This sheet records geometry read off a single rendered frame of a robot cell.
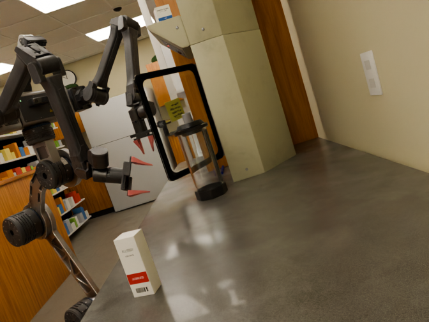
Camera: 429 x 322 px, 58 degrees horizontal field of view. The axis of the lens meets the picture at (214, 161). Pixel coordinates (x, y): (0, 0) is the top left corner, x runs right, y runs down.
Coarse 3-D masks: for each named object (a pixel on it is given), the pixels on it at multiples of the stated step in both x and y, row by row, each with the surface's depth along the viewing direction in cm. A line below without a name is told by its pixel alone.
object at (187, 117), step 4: (188, 112) 116; (184, 116) 116; (188, 116) 116; (184, 120) 117; (188, 120) 116; (192, 120) 117; (196, 120) 115; (200, 120) 116; (184, 124) 115; (188, 124) 114; (192, 124) 114; (196, 124) 114; (180, 128) 115; (184, 128) 114
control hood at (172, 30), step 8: (176, 16) 122; (152, 24) 123; (160, 24) 122; (168, 24) 122; (176, 24) 122; (152, 32) 124; (160, 32) 123; (168, 32) 123; (176, 32) 123; (184, 32) 123; (160, 40) 138; (168, 40) 124; (176, 40) 123; (184, 40) 123; (184, 48) 125; (192, 56) 150
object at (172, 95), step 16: (144, 80) 136; (160, 80) 141; (176, 80) 146; (192, 80) 152; (160, 96) 140; (176, 96) 145; (192, 96) 151; (160, 112) 139; (176, 112) 145; (192, 112) 150; (160, 128) 139; (176, 128) 144; (208, 128) 155; (176, 144) 143; (176, 160) 142
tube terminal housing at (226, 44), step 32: (192, 0) 121; (224, 0) 125; (192, 32) 123; (224, 32) 123; (256, 32) 134; (224, 64) 124; (256, 64) 132; (224, 96) 126; (256, 96) 131; (224, 128) 127; (256, 128) 129; (288, 128) 141; (256, 160) 129
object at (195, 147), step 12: (192, 132) 114; (204, 132) 116; (192, 144) 114; (204, 144) 115; (192, 156) 115; (204, 156) 115; (192, 168) 116; (204, 168) 115; (216, 168) 118; (192, 180) 119; (204, 180) 116; (216, 180) 117
